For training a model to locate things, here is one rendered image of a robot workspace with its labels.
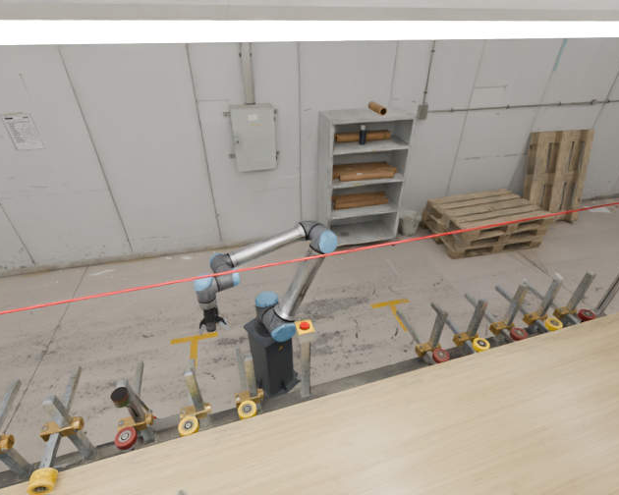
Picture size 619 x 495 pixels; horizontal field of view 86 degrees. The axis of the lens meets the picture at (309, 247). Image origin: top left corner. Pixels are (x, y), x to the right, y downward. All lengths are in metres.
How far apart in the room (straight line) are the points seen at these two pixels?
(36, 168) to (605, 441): 4.47
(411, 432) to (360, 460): 0.25
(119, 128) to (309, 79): 1.87
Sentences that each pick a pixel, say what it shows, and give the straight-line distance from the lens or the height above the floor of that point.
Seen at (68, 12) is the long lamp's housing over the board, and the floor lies 2.34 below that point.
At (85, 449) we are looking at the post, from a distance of 1.95.
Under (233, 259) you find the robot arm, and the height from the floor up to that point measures 1.29.
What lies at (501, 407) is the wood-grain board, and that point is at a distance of 1.86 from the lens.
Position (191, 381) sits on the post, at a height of 1.06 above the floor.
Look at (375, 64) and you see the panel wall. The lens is 3.88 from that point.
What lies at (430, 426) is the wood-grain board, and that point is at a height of 0.90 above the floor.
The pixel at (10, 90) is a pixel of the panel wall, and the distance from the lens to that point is 3.96.
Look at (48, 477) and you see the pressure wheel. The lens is 1.73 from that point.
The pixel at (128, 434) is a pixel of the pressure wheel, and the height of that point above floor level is 0.90.
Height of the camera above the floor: 2.33
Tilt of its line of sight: 34 degrees down
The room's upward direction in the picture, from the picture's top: straight up
